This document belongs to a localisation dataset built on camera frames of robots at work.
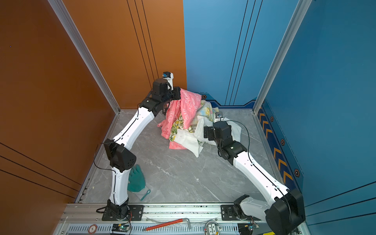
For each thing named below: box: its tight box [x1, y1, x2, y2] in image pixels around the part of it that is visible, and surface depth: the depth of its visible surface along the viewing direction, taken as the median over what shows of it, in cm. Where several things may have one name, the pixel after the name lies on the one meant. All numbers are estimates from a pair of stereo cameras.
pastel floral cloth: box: [195, 99, 220, 123], surface depth 101 cm
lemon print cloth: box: [168, 112, 190, 142], surface depth 96 cm
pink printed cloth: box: [157, 88, 202, 150], surface depth 87 cm
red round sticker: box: [87, 224, 98, 235], surface depth 71 cm
